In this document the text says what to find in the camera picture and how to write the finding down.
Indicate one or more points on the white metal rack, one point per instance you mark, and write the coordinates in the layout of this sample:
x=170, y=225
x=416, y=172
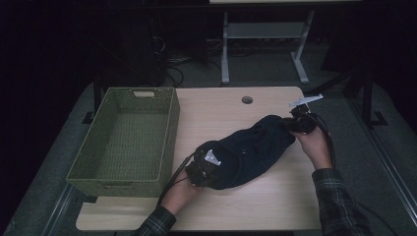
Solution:
x=262, y=31

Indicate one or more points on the person's right hand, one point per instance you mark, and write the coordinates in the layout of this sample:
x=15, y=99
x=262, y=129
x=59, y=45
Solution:
x=314, y=147

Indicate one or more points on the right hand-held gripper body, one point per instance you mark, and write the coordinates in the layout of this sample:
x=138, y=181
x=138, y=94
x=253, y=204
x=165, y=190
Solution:
x=303, y=123

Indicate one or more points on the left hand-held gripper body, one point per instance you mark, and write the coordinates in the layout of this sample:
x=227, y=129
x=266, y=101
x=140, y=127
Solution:
x=201, y=170

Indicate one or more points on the green woven basket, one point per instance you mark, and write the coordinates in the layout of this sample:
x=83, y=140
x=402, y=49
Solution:
x=131, y=144

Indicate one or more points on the person's left hand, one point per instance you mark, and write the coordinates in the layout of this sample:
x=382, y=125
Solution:
x=180, y=196

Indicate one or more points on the dark navy printed shirt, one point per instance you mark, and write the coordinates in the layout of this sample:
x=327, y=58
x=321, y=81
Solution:
x=249, y=154

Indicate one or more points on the metal floor rail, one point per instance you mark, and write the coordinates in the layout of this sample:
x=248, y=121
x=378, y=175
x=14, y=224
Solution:
x=393, y=170
x=59, y=209

